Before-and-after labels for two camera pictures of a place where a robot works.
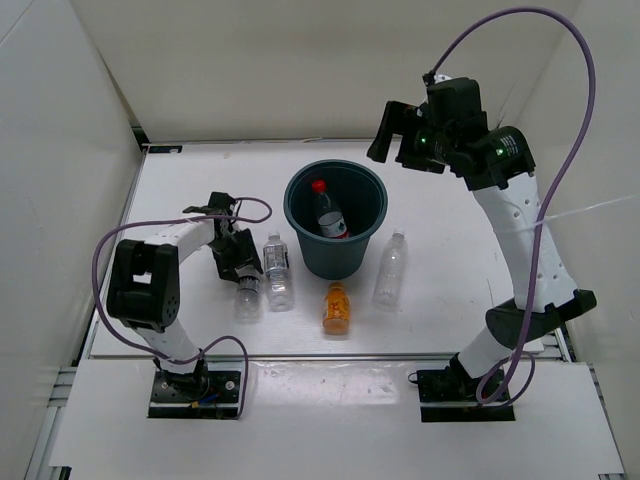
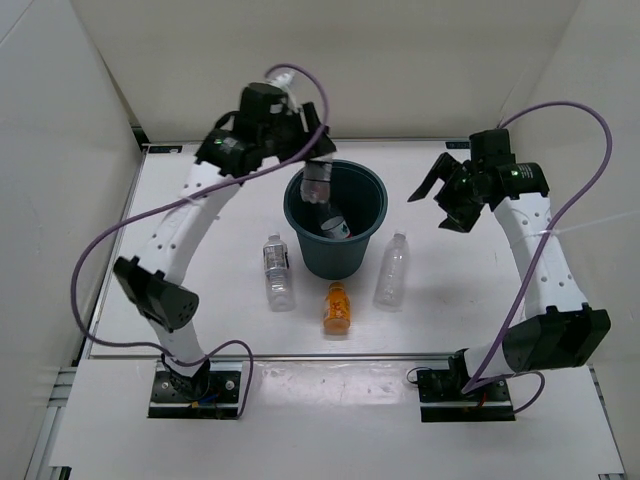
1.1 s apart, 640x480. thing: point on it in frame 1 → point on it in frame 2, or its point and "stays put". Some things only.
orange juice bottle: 336,309 stays put
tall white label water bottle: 275,252 stays put
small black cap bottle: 249,300 → 315,184
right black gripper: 395,118 → 445,168
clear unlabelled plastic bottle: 392,272 stays put
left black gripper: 246,254 → 302,137
